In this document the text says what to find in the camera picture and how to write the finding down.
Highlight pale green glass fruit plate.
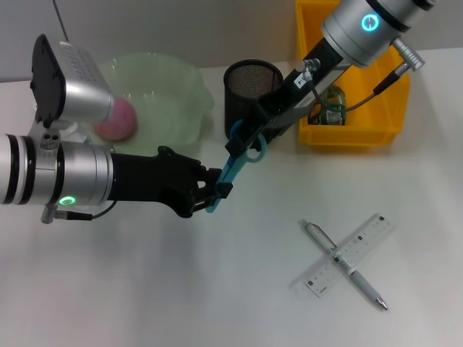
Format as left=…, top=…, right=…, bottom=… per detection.
left=95, top=52, right=215, bottom=156

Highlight clear green-label water bottle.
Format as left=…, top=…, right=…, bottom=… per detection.
left=61, top=121, right=93, bottom=146

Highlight pink peach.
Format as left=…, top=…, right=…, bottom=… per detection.
left=92, top=96, right=139, bottom=142

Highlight yellow plastic bin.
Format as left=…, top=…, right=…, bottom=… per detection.
left=294, top=0, right=412, bottom=147

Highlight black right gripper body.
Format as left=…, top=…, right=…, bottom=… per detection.
left=252, top=38, right=351, bottom=135

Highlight silver ballpoint pen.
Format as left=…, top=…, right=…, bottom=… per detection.
left=298, top=218, right=388, bottom=311

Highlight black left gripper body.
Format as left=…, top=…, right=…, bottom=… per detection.
left=108, top=146, right=203, bottom=218

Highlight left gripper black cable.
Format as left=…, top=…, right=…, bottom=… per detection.
left=40, top=200, right=119, bottom=224

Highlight black mesh pen holder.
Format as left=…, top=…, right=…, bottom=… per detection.
left=223, top=59, right=284, bottom=144

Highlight green plastic wrapper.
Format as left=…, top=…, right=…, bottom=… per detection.
left=307, top=85, right=350, bottom=127

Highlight transparent plastic ruler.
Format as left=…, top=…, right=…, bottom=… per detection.
left=289, top=213, right=396, bottom=299

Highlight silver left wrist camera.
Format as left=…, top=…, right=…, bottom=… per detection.
left=30, top=34, right=116, bottom=128

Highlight blue scissors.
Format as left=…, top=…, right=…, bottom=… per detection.
left=205, top=120, right=268, bottom=215

